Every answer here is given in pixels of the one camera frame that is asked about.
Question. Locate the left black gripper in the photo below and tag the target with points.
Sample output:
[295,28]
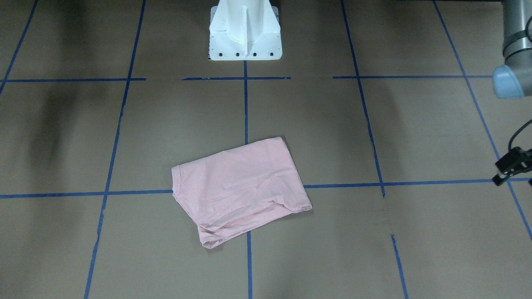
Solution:
[512,163]

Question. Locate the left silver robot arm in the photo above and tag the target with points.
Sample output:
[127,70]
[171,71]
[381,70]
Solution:
[513,80]

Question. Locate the pink Snoopy t-shirt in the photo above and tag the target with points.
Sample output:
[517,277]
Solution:
[235,191]

